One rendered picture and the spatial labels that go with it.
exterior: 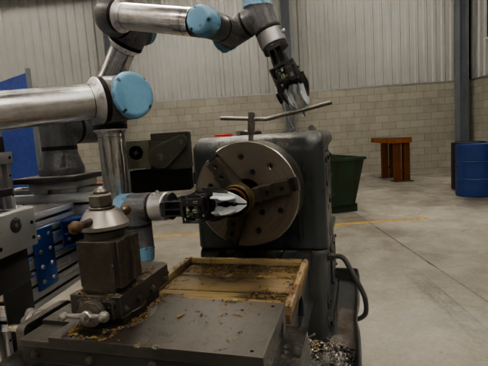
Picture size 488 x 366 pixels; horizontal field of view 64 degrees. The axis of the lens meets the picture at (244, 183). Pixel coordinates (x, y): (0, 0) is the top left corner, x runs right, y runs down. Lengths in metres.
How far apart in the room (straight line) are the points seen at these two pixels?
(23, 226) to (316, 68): 10.89
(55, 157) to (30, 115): 0.49
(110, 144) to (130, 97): 0.20
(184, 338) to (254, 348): 0.11
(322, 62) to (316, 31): 0.86
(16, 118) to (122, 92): 0.24
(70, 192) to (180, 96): 10.06
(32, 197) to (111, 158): 0.43
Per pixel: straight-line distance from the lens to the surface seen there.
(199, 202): 0.96
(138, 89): 1.03
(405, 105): 12.14
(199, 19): 1.07
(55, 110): 0.99
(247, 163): 1.13
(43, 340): 0.71
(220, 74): 11.37
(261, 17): 1.15
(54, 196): 1.46
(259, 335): 0.59
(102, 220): 0.63
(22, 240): 1.03
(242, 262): 1.13
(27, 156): 6.27
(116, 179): 1.17
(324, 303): 1.38
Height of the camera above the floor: 1.25
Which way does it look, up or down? 7 degrees down
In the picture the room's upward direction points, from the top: 4 degrees counter-clockwise
